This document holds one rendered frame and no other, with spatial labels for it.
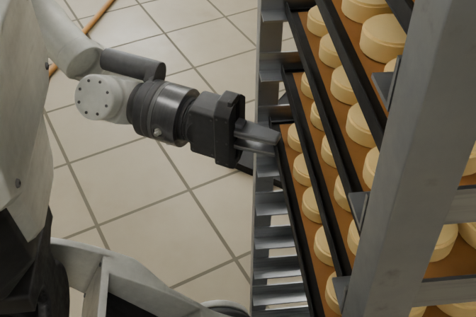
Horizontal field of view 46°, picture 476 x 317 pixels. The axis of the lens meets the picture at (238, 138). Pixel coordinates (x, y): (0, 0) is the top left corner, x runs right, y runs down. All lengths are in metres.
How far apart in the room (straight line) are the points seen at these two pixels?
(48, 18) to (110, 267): 0.38
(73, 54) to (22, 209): 0.39
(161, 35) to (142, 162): 0.79
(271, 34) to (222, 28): 1.80
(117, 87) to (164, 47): 1.61
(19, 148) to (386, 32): 0.31
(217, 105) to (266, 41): 0.10
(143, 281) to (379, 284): 0.51
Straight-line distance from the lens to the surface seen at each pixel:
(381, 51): 0.46
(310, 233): 0.67
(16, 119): 0.49
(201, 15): 2.63
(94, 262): 0.80
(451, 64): 0.23
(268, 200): 0.94
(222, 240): 1.64
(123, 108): 0.82
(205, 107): 0.76
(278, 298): 1.15
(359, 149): 0.51
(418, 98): 0.24
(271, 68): 0.76
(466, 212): 0.35
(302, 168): 0.72
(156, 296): 0.82
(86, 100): 0.82
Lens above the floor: 1.29
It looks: 42 degrees down
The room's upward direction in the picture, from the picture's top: straight up
